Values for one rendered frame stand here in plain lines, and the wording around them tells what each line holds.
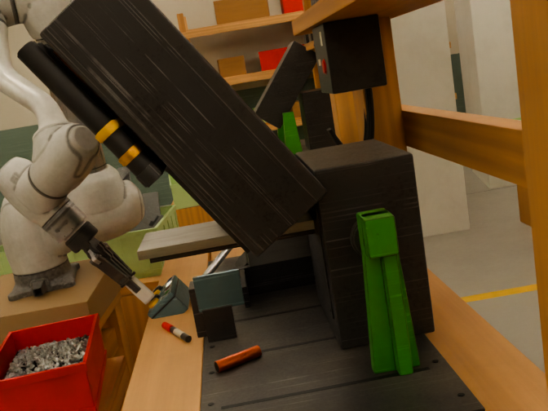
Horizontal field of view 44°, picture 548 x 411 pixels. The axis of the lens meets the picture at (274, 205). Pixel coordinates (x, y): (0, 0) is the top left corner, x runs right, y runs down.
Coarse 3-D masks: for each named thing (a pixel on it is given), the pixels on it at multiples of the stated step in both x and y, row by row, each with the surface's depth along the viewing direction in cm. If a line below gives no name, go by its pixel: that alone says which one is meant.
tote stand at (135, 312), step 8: (144, 280) 237; (152, 280) 235; (152, 288) 234; (128, 296) 236; (128, 304) 236; (136, 304) 236; (144, 304) 236; (128, 312) 237; (136, 312) 237; (144, 312) 236; (128, 320) 237; (136, 320) 237; (144, 320) 237; (128, 328) 238; (136, 328) 238; (144, 328) 237; (128, 336) 239; (136, 336) 238; (136, 344) 239; (136, 352) 240
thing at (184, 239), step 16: (208, 224) 143; (304, 224) 132; (144, 240) 139; (160, 240) 136; (176, 240) 134; (192, 240) 132; (208, 240) 131; (224, 240) 131; (144, 256) 130; (160, 256) 130; (176, 256) 132
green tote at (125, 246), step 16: (160, 208) 276; (176, 208) 277; (160, 224) 242; (176, 224) 273; (112, 240) 237; (128, 240) 237; (0, 256) 239; (80, 256) 239; (128, 256) 238; (0, 272) 241; (144, 272) 239; (160, 272) 239
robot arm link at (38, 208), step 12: (12, 168) 150; (24, 168) 151; (0, 180) 151; (12, 180) 150; (24, 180) 149; (12, 192) 151; (24, 192) 149; (36, 192) 148; (12, 204) 153; (24, 204) 151; (36, 204) 150; (48, 204) 150; (60, 204) 154; (24, 216) 154; (36, 216) 152; (48, 216) 153
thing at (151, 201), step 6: (120, 168) 266; (126, 168) 266; (120, 174) 264; (126, 174) 264; (150, 192) 264; (156, 192) 264; (144, 198) 264; (150, 198) 264; (156, 198) 264; (144, 204) 264; (150, 204) 263; (156, 204) 263; (144, 210) 263; (150, 210) 263; (156, 210) 263; (144, 216) 263; (156, 222) 262; (138, 228) 257; (144, 228) 257
